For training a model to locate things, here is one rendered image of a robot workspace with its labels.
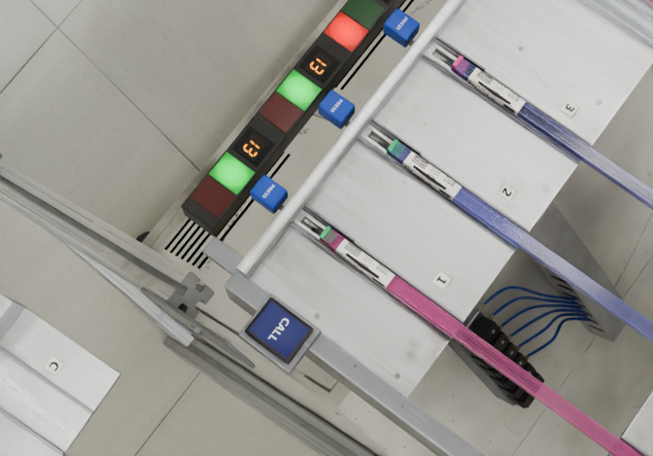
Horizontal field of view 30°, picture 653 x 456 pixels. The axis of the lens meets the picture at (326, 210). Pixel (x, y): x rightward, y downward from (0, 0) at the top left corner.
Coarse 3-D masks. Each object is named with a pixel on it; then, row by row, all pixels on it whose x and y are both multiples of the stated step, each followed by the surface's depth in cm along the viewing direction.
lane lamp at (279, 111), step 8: (272, 96) 123; (280, 96) 123; (272, 104) 123; (280, 104) 123; (288, 104) 123; (264, 112) 123; (272, 112) 123; (280, 112) 123; (288, 112) 123; (296, 112) 123; (272, 120) 122; (280, 120) 122; (288, 120) 122; (296, 120) 122; (280, 128) 122; (288, 128) 122
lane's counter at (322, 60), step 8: (320, 48) 124; (312, 56) 124; (320, 56) 124; (328, 56) 124; (304, 64) 124; (312, 64) 124; (320, 64) 124; (328, 64) 124; (336, 64) 124; (312, 72) 124; (320, 72) 124; (328, 72) 124; (320, 80) 124
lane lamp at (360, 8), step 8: (352, 0) 126; (360, 0) 126; (368, 0) 126; (344, 8) 126; (352, 8) 126; (360, 8) 126; (368, 8) 126; (376, 8) 126; (384, 8) 126; (352, 16) 125; (360, 16) 125; (368, 16) 125; (376, 16) 125; (368, 24) 125
